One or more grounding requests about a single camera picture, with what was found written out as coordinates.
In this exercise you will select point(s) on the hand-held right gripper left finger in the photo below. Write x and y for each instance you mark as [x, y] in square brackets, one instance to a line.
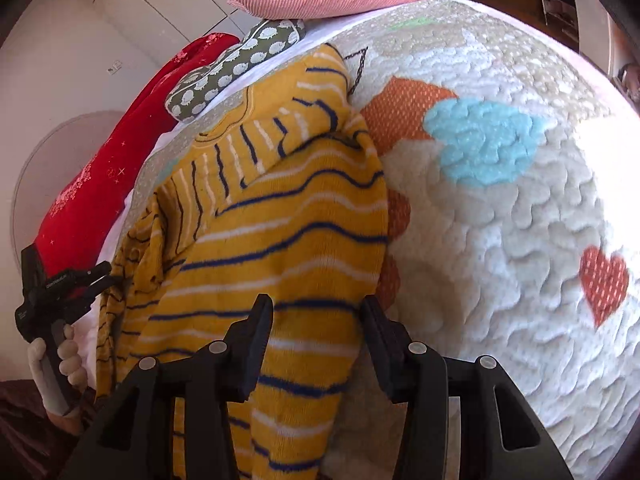
[254, 342]

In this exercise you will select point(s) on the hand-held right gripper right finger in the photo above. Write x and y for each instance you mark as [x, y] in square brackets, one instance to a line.
[382, 345]

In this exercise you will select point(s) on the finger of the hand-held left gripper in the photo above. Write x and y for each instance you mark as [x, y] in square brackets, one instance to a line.
[95, 296]
[97, 270]

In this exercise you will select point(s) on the yellow striped sweater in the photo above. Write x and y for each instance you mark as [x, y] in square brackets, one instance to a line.
[300, 220]

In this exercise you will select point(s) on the person's left forearm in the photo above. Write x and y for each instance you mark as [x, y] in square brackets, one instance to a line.
[67, 422]

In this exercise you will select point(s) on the person's left hand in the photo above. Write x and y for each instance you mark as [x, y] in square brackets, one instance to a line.
[72, 360]

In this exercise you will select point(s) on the printed quilted blanket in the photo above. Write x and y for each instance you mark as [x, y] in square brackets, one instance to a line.
[500, 260]

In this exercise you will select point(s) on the dark maroon cloth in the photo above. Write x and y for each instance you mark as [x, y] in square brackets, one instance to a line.
[30, 440]

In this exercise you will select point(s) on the green patterned pillow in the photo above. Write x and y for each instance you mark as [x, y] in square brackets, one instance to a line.
[235, 60]

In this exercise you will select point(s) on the cluttered shelf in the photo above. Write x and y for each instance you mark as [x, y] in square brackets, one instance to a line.
[557, 0]

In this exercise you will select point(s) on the white wall socket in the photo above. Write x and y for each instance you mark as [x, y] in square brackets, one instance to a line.
[115, 67]

